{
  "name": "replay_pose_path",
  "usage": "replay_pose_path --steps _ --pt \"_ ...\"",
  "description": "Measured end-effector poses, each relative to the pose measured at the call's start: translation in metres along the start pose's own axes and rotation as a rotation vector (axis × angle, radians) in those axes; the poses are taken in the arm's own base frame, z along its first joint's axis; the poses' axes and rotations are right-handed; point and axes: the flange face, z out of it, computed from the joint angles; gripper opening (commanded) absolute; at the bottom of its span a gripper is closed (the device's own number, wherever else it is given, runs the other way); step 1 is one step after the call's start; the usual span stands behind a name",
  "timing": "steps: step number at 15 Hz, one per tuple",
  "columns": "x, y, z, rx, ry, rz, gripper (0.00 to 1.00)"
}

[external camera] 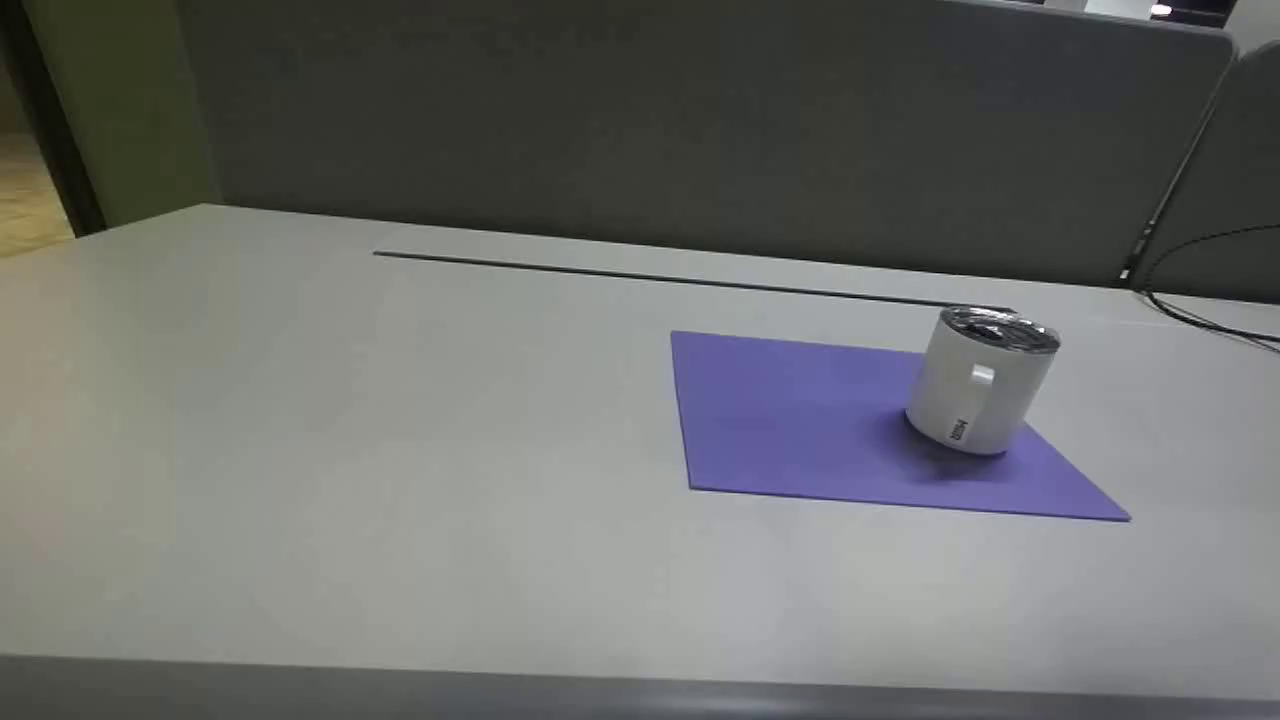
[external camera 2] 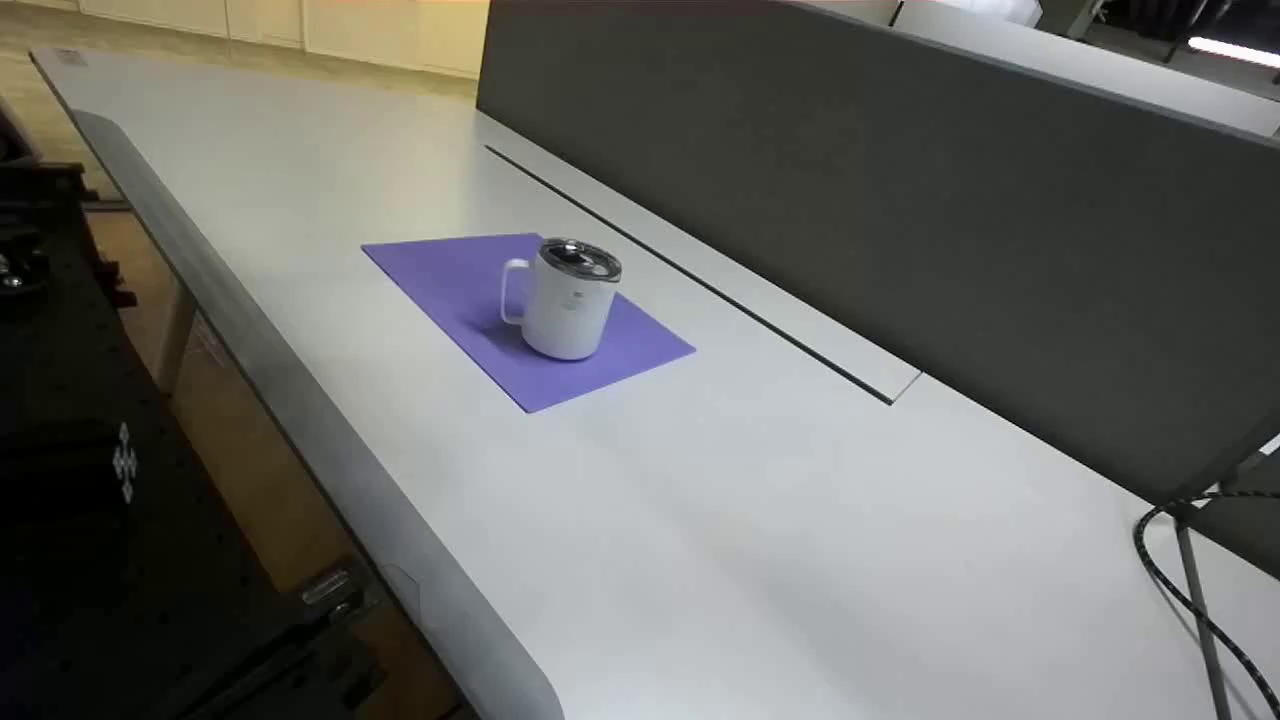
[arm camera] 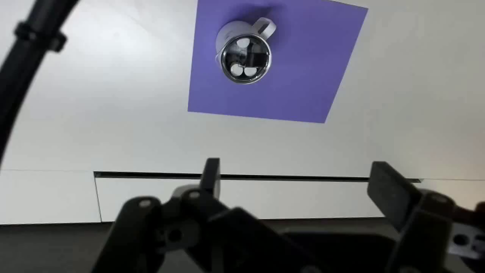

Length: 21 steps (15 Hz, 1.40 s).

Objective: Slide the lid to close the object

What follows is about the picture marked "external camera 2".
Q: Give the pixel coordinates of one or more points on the clear sliding mug lid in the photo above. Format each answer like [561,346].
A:
[576,256]

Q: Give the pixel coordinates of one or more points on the white insulated mug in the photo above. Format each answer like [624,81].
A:
[554,315]

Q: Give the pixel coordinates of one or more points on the purple rectangular mat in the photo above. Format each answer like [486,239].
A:
[459,289]

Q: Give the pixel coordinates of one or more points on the dark grey desk divider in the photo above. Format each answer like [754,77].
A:
[1098,270]

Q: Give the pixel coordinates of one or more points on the black equipment cart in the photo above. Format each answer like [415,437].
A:
[126,590]

